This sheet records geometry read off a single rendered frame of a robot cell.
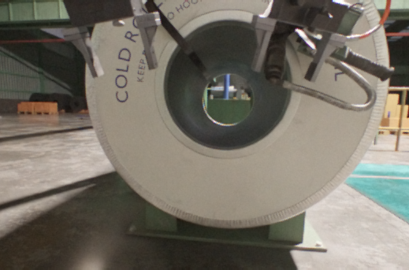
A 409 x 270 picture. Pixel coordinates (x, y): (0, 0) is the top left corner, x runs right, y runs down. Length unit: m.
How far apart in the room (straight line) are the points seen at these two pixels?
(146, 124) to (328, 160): 0.74
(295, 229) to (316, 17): 1.01
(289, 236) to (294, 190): 0.38
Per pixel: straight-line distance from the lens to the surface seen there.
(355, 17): 0.81
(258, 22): 0.46
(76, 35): 0.54
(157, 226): 1.28
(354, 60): 0.77
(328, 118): 0.93
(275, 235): 1.25
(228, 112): 3.34
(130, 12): 0.47
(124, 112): 0.96
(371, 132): 1.00
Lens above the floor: 0.69
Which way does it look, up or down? 7 degrees down
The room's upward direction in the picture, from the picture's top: 1 degrees clockwise
